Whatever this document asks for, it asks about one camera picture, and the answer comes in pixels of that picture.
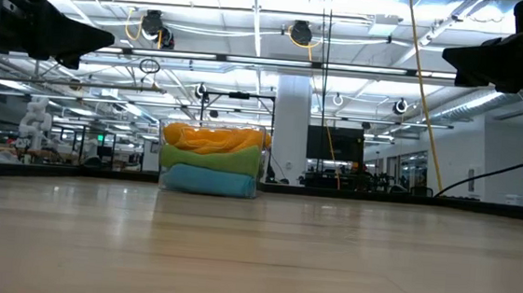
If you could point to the orange microfiber towel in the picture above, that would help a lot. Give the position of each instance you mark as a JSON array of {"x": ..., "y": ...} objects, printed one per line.
[{"x": 215, "y": 140}]

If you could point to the bright green microfiber towel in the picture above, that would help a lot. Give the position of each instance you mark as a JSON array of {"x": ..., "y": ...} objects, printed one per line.
[{"x": 214, "y": 159}]

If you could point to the blue microfiber towel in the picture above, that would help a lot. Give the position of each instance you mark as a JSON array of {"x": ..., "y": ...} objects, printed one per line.
[{"x": 207, "y": 182}]

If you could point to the clear plastic bin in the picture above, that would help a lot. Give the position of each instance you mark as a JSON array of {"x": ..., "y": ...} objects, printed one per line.
[{"x": 262, "y": 165}]

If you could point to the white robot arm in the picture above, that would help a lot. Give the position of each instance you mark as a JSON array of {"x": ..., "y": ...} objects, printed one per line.
[{"x": 35, "y": 119}]

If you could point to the black monitor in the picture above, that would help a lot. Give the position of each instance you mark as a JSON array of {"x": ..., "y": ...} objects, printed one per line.
[{"x": 336, "y": 143}]

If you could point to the white pillar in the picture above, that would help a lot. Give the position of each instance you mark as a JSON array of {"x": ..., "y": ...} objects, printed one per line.
[{"x": 292, "y": 130}]

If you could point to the black aluminium table frame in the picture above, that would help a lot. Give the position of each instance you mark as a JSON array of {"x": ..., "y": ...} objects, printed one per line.
[{"x": 53, "y": 172}]

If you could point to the black distant rig frame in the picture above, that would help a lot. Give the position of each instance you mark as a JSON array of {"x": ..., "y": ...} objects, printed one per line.
[{"x": 237, "y": 95}]

